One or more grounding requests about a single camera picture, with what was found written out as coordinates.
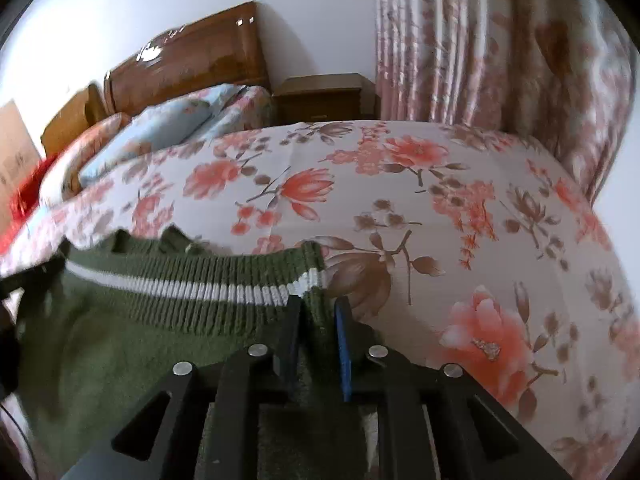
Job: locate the light blue floral pillow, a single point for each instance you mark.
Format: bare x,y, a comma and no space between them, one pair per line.
160,125

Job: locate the wooden wardrobe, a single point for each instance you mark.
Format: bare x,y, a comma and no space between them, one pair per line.
15,155

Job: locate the large wooden headboard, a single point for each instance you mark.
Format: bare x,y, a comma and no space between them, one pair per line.
190,60

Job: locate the red blanket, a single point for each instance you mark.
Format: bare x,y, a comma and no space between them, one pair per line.
25,195

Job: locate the bed with floral sheet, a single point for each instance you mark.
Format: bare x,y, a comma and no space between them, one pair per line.
425,210

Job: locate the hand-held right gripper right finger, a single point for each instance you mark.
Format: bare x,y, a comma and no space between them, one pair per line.
343,350

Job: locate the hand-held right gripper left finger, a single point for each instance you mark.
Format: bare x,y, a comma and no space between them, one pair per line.
291,345

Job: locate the wooden nightstand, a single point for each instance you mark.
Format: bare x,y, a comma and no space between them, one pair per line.
320,100

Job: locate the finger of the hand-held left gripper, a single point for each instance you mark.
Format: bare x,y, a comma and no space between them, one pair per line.
30,280

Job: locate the small wooden headboard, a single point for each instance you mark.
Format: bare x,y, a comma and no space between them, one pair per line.
65,120

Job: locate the green knit sweater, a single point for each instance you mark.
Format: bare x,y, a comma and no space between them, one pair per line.
125,340

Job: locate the pink floral curtain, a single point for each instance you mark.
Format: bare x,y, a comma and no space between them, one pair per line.
475,45

